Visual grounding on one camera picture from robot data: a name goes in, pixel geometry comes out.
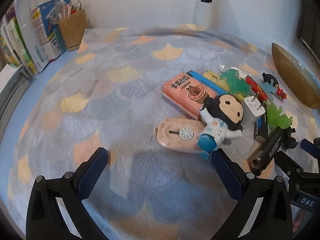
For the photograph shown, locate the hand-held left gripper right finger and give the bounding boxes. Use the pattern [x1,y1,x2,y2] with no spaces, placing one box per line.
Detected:
[211,151,293,240]

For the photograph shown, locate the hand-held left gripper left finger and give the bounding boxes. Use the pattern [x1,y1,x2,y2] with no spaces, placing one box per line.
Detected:
[26,147,109,240]

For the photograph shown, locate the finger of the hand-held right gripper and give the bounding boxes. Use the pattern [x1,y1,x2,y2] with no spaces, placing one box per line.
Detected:
[274,150,305,182]
[300,137,320,159]

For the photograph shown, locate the black rectangular gadget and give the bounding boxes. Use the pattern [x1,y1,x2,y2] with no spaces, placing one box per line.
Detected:
[247,127,284,177]

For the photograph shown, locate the green jelly toy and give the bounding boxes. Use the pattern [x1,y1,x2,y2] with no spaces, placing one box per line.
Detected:
[265,104,294,132]
[220,69,252,98]

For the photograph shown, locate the white plug charger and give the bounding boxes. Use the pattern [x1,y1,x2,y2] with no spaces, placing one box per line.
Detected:
[241,92,269,128]

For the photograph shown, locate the black-haired figure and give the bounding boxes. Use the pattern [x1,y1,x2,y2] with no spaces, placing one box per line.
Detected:
[197,94,244,159]

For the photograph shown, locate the brown wooden bowl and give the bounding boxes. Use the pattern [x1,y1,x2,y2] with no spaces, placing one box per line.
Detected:
[272,42,320,109]

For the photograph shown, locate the light blue jelly toy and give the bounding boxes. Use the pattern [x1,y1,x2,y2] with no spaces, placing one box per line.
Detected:
[264,82,278,94]

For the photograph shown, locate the blue rectangular box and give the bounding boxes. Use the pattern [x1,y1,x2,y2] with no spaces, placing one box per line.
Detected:
[186,70,225,93]

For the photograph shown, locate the small dark lumpy toy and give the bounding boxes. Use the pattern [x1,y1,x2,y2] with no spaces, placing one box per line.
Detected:
[282,127,298,150]

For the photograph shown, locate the black rectangular pack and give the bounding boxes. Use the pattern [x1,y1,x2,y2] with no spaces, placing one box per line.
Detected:
[254,119,273,143]

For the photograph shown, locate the black-haired doll in red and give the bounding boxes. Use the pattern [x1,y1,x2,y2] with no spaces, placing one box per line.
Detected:
[262,72,288,100]

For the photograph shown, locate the pink speckled oval case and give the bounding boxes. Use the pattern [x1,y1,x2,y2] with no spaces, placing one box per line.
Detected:
[154,118,208,154]

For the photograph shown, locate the red cylindrical ornament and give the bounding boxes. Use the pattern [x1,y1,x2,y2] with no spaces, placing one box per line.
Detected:
[245,76,269,100]

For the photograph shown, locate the pink cartoon card box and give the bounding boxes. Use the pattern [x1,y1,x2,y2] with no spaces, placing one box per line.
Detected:
[162,72,218,120]

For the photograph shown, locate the small yellow block toy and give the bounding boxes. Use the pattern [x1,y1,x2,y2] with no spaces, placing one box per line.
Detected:
[202,70,229,90]

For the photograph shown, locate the dark device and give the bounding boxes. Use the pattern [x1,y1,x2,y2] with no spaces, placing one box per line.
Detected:
[296,12,320,63]

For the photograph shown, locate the stack of papers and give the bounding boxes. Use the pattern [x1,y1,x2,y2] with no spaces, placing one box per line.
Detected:
[0,65,33,130]

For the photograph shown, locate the brown cork pen holder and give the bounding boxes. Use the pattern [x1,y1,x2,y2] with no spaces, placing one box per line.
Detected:
[58,9,88,52]

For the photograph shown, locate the row of upright books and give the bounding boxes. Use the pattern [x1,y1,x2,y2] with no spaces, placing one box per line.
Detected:
[0,5,35,75]

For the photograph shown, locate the blue cartoon book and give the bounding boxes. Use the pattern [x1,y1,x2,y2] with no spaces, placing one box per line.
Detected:
[40,0,72,60]

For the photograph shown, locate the white lamp pole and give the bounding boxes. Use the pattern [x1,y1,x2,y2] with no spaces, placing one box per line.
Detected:
[194,0,214,28]

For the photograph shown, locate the bunch of pens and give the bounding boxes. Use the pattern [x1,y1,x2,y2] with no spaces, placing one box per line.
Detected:
[56,0,83,22]

